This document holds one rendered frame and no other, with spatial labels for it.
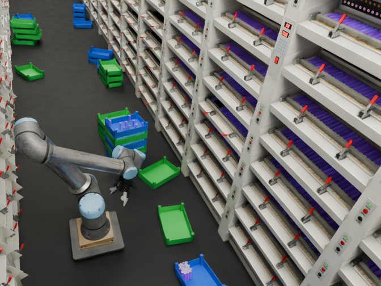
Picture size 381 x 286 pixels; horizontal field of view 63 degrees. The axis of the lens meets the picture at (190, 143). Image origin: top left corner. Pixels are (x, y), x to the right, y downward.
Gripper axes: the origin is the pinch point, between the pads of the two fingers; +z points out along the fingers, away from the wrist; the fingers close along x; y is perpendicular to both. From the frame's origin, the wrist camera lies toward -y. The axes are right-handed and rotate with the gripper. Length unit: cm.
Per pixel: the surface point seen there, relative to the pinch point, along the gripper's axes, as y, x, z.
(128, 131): -28, -46, -38
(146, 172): -55, -31, -13
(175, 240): -30.4, 37.1, 7.3
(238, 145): -17, 50, -71
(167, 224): -38.2, 21.1, 5.1
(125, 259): -6.4, 23.4, 29.6
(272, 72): 19, 65, -110
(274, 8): 30, 55, -136
